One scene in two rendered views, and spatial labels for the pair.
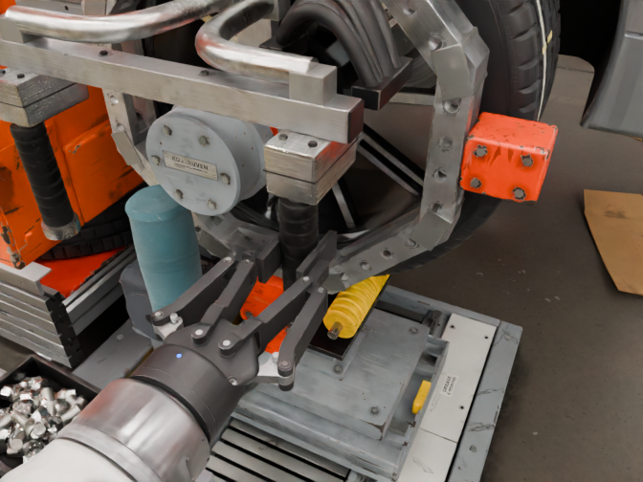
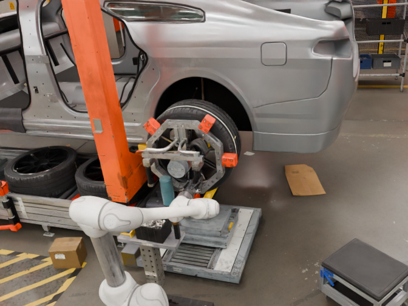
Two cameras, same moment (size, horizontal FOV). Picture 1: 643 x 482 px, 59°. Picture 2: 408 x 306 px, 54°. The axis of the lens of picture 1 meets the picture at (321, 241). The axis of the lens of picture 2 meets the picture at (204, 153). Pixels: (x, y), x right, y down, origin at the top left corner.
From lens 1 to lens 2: 2.02 m
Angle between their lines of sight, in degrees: 12
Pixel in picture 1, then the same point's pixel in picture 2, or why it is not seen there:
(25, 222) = (129, 190)
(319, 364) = (201, 221)
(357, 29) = (201, 146)
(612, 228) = (294, 176)
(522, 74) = (229, 146)
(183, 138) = (175, 164)
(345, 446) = (212, 238)
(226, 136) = (182, 163)
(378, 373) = (218, 220)
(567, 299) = (277, 200)
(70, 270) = not seen: hidden behind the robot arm
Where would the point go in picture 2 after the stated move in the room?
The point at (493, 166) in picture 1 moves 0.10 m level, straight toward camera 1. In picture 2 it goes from (226, 161) to (224, 169)
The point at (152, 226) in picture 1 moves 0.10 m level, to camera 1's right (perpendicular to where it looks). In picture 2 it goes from (166, 183) to (180, 181)
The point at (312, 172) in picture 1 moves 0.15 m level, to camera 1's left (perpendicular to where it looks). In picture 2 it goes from (198, 166) to (174, 169)
